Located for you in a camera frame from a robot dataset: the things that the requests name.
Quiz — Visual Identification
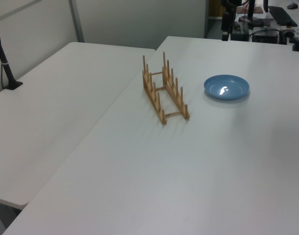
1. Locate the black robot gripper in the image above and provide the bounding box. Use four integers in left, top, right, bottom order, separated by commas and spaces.
220, 0, 243, 42

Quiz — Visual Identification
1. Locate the grey metal partition post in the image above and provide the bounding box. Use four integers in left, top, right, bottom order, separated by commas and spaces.
68, 0, 85, 44

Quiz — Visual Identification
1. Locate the black monitor stand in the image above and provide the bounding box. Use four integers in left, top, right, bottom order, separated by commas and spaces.
238, 0, 265, 28

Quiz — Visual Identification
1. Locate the black computer keyboard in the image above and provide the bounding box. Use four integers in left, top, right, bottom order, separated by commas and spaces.
268, 5, 299, 28

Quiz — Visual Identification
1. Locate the wooden plate rack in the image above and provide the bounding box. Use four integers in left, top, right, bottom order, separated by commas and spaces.
142, 51, 191, 125

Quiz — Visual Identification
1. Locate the brown desk mat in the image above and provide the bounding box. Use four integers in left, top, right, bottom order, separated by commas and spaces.
236, 6, 263, 14

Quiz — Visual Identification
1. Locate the blue round plate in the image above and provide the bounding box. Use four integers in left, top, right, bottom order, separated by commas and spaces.
203, 74, 250, 101

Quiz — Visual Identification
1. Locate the black electronics box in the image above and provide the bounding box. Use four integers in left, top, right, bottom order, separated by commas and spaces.
251, 29, 280, 45

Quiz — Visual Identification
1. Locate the black camera stand with base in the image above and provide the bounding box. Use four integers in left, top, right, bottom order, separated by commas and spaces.
0, 19, 24, 91

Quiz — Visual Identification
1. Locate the black device with green light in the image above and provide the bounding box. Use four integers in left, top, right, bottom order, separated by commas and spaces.
230, 21, 249, 41

